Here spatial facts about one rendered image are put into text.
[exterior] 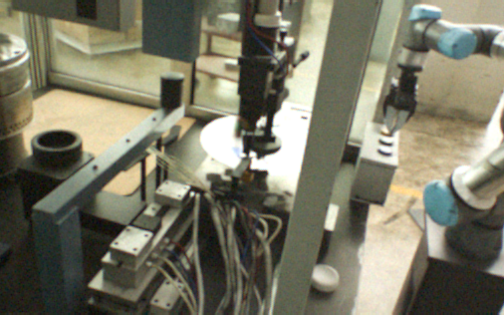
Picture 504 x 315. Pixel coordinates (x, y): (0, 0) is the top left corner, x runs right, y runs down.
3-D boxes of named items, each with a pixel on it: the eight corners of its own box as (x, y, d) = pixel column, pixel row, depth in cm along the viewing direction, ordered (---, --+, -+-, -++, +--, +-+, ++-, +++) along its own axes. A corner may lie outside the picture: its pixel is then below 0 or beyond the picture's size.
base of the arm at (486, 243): (495, 232, 136) (508, 204, 131) (505, 265, 123) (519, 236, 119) (442, 218, 139) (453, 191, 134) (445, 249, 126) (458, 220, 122)
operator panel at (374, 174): (357, 157, 167) (367, 120, 159) (387, 165, 164) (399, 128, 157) (349, 198, 143) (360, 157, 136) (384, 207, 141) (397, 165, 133)
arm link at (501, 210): (518, 222, 124) (539, 180, 118) (481, 230, 119) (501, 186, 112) (482, 197, 134) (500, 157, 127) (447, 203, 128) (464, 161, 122)
